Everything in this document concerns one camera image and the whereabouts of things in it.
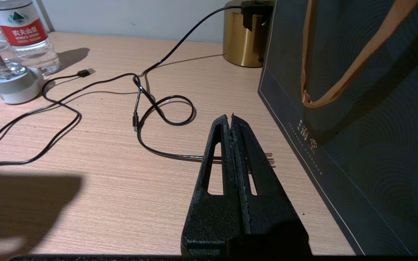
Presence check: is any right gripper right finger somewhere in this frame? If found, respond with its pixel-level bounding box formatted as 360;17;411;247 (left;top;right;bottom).
230;113;312;256

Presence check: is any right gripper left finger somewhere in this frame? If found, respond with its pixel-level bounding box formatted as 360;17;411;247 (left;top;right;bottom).
181;115;250;256

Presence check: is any dark box with gold trim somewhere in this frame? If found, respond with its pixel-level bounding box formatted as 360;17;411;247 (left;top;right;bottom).
258;0;418;256

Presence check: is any brass desk lamp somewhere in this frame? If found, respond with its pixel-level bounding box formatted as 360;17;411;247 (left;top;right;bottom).
223;0;276;68

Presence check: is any black box on lamp base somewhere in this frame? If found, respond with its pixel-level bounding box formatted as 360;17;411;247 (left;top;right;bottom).
241;0;275;31

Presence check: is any glass dome on white base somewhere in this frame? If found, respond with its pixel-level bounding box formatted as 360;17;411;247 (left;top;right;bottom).
0;40;44;105

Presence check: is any water bottle red cap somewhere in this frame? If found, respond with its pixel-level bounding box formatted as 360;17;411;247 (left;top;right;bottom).
0;0;61;76

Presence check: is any black lamp power cord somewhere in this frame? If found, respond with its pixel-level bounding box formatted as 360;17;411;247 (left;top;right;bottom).
133;5;276;168

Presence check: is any black USB cable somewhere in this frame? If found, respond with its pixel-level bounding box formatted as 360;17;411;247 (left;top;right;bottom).
0;68;144;170

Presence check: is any tan ribbon bag handle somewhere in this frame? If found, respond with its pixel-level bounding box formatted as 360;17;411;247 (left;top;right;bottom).
301;0;418;108

